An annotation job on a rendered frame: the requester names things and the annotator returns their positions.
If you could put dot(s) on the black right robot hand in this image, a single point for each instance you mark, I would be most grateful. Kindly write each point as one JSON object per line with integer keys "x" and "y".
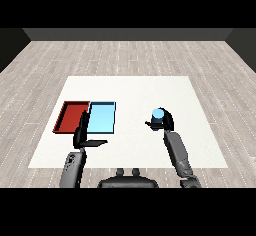
{"x": 168, "y": 120}

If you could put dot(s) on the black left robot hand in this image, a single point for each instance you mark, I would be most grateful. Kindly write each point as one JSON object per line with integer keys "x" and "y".
{"x": 80, "y": 136}

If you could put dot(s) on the small blue can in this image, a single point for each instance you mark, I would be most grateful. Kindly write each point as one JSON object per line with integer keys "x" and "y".
{"x": 157, "y": 116}

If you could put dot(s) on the red shallow open box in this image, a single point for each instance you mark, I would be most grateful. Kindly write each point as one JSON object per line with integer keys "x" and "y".
{"x": 69, "y": 116}

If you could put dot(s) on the light blue shallow open box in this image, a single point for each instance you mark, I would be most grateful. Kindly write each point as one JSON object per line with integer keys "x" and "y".
{"x": 101, "y": 117}

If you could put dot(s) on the dark grey robot body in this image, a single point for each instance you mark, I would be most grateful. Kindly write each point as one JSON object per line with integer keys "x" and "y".
{"x": 128, "y": 181}

